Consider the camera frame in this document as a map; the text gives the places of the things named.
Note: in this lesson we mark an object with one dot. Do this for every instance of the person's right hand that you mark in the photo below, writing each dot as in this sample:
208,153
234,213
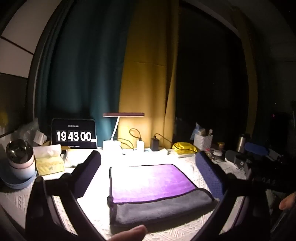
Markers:
288,202

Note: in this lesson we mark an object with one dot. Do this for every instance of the person's left hand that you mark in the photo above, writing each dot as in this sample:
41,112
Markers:
130,234

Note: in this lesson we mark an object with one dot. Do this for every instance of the purple and grey towel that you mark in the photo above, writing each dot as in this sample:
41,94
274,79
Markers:
150,185

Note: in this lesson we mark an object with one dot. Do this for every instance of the yellow tissue pack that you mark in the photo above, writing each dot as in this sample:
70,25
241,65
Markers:
49,162

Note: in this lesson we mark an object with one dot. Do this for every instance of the white and blue thermos cup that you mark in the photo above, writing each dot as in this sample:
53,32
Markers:
20,160

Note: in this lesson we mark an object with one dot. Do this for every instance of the small white box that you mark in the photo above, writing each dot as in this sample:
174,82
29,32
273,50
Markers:
39,138

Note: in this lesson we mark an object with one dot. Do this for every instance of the black tablet clock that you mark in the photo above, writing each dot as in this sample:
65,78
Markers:
74,135

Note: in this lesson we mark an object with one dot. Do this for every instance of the white desk lamp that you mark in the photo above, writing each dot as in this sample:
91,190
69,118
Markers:
112,144

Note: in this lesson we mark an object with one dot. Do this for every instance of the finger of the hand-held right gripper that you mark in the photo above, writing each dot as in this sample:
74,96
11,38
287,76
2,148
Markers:
255,148
235,158

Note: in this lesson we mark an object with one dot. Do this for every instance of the teal curtain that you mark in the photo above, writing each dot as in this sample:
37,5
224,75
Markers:
87,69

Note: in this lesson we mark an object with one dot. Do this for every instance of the yellow curtain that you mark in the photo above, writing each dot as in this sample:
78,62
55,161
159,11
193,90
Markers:
148,69

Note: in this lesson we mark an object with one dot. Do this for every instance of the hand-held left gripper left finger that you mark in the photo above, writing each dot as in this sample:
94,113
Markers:
89,172

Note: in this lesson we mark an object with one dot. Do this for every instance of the yellow bag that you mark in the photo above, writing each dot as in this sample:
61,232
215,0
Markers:
185,147

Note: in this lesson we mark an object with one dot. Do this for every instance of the small brown jar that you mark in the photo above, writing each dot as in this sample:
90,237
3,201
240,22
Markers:
220,146

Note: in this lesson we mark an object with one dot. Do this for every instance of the black charger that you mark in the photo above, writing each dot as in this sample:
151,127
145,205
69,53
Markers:
154,144

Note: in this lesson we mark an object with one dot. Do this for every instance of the white patterned tablecloth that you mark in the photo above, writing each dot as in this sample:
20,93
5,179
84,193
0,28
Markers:
97,213

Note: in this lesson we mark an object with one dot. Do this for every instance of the white woven basket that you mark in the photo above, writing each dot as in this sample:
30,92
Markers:
203,141

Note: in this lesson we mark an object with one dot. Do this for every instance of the white charger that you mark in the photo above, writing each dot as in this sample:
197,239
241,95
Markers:
140,145

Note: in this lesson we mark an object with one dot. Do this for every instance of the clear plastic bag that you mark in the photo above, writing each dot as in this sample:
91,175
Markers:
26,132

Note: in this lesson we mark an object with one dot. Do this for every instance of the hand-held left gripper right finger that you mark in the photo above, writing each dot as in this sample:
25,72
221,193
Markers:
211,177

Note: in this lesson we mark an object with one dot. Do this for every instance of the steel bottle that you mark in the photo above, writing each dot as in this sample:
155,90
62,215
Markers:
241,143

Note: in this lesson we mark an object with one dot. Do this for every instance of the blue dish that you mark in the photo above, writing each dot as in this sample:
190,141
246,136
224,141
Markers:
16,184

